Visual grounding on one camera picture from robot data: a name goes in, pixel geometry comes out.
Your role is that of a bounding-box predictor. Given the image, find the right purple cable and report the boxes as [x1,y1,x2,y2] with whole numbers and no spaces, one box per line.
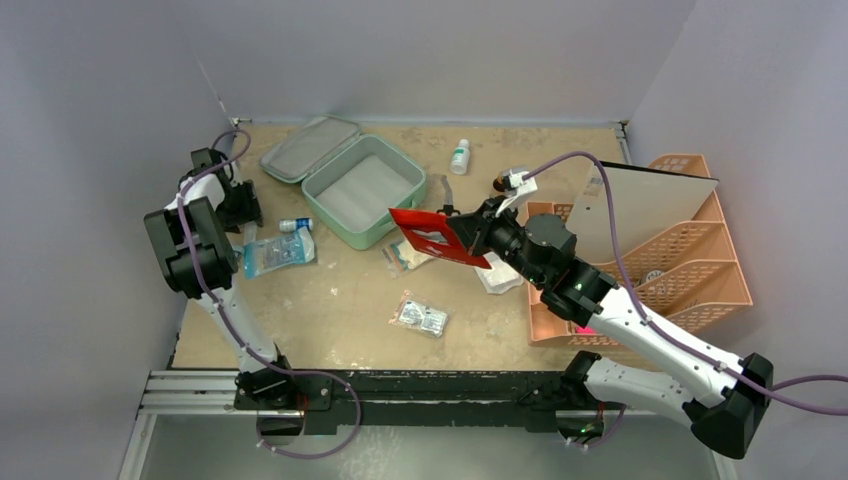
[523,151,848,452]

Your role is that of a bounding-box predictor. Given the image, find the brown bottle orange cap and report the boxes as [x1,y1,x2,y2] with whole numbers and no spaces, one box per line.
[492,175,509,194]

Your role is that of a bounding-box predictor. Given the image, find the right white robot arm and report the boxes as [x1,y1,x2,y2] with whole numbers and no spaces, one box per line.
[446,197,774,460]

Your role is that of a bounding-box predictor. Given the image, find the black metal base frame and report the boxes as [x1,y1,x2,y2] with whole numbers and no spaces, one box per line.
[234,352,621,440]

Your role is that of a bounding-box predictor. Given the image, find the black handled scissors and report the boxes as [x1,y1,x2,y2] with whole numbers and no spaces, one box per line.
[437,175,460,217]

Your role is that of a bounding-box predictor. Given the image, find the blue white tube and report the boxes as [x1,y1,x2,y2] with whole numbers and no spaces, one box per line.
[278,217,314,233]

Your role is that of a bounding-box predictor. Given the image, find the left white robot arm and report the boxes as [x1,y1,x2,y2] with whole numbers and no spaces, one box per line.
[143,148,298,410]

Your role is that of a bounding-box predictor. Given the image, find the white plastic bottle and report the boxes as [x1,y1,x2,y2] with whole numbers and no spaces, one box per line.
[449,139,470,175]

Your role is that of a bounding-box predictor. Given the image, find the red first aid pouch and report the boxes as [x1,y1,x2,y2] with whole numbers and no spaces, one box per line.
[389,208,491,269]

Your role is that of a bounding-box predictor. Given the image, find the white gauze pad packet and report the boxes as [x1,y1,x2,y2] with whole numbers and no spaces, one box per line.
[474,252,524,295]

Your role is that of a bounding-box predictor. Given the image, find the beige gauze packet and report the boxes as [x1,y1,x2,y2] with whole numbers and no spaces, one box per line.
[381,240,433,275]

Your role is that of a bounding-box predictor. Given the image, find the blue white plastic bag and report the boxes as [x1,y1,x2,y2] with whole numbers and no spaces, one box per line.
[244,227,315,279]

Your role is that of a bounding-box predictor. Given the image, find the clear bag alcohol wipes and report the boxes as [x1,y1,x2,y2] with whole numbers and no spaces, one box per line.
[389,290,452,338]

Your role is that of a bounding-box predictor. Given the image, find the mint green storage case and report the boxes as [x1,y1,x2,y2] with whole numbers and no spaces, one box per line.
[259,116,428,251]

